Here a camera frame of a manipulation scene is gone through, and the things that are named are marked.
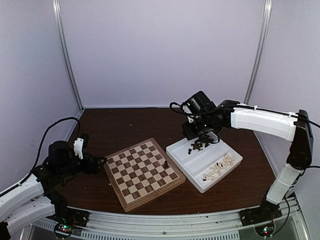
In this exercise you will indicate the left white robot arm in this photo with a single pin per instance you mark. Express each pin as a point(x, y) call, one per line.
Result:
point(35, 197)

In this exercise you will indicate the aluminium frame rail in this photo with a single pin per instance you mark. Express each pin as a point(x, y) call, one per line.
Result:
point(224, 225)

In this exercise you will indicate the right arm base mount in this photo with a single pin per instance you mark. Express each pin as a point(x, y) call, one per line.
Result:
point(263, 213)

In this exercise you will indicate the white divided plastic tray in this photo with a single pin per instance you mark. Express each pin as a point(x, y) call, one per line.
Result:
point(194, 165)

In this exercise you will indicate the white chess pieces pile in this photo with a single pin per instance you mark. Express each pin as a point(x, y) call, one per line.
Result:
point(219, 168)

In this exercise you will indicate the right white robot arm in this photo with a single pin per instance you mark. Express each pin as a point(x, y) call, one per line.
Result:
point(294, 128)

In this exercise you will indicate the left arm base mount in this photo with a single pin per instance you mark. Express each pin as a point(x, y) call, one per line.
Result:
point(70, 216)

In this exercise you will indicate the dark chess pieces pile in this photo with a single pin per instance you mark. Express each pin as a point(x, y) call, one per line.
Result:
point(201, 143)

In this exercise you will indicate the wooden chessboard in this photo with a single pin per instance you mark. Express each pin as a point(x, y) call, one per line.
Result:
point(137, 175)

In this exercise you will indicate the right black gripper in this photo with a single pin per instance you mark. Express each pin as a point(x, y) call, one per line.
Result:
point(189, 134)

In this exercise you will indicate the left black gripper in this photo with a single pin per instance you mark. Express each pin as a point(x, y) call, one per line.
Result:
point(94, 169)

